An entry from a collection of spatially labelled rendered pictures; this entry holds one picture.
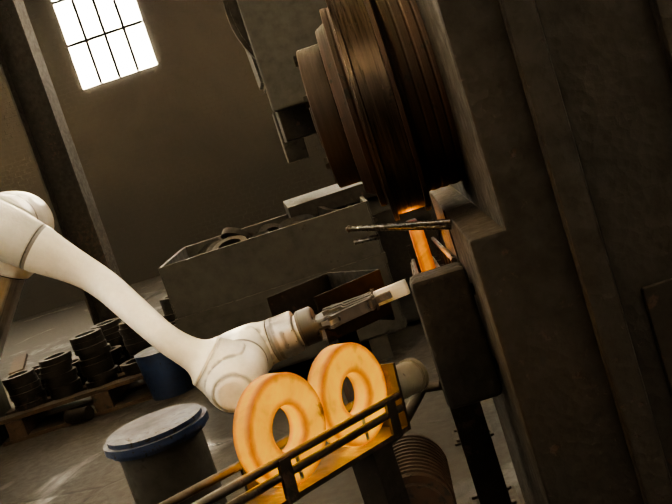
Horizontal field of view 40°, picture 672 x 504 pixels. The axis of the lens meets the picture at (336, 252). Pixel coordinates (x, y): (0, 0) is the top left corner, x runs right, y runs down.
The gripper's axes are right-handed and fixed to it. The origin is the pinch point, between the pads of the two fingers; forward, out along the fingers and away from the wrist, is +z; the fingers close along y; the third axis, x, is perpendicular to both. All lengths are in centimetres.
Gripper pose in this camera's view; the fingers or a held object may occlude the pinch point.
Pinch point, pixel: (391, 292)
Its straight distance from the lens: 184.3
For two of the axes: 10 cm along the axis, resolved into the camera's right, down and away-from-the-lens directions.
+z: 9.2, -3.8, -0.9
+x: -3.9, -9.1, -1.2
